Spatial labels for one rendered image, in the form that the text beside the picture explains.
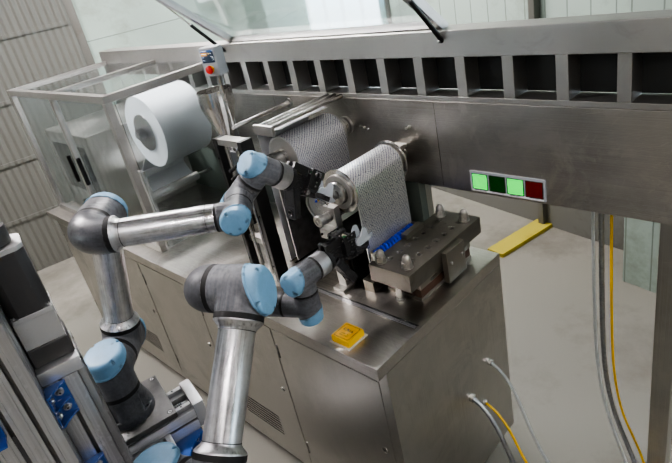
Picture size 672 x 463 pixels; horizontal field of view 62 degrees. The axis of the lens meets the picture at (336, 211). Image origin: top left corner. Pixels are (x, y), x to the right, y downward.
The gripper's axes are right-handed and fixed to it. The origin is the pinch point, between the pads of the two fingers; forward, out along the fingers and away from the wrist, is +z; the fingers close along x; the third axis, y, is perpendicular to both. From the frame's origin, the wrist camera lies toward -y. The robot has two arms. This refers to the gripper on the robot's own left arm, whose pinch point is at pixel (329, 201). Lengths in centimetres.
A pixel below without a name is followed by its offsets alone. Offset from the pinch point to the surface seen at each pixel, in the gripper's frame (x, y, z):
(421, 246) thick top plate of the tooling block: -20.7, -5.2, 25.3
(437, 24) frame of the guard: -21, 58, 1
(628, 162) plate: -75, 29, 23
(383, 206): -7.7, 3.9, 17.2
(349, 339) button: -20.2, -37.4, 3.2
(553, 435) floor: -45, -62, 118
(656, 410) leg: -81, -36, 98
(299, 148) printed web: 16.8, 14.8, -3.1
